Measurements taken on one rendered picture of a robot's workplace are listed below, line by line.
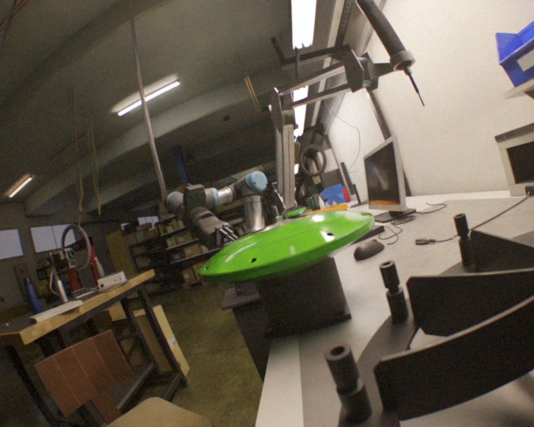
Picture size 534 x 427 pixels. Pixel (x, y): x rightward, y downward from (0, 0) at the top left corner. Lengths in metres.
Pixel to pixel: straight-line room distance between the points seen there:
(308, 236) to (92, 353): 0.86
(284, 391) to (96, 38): 3.65
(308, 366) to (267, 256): 0.15
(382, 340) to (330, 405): 0.09
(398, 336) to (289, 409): 0.14
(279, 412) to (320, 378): 0.06
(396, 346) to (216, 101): 6.03
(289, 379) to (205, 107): 6.00
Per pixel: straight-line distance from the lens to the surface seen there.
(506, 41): 0.91
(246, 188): 0.91
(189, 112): 6.26
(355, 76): 0.59
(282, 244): 0.32
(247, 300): 0.92
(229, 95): 6.09
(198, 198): 0.67
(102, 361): 1.02
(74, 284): 4.43
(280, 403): 0.31
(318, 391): 0.30
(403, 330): 0.24
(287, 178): 0.95
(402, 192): 1.03
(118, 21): 3.56
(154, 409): 0.96
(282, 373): 0.35
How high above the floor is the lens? 1.12
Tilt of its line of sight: level
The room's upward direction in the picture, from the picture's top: 18 degrees counter-clockwise
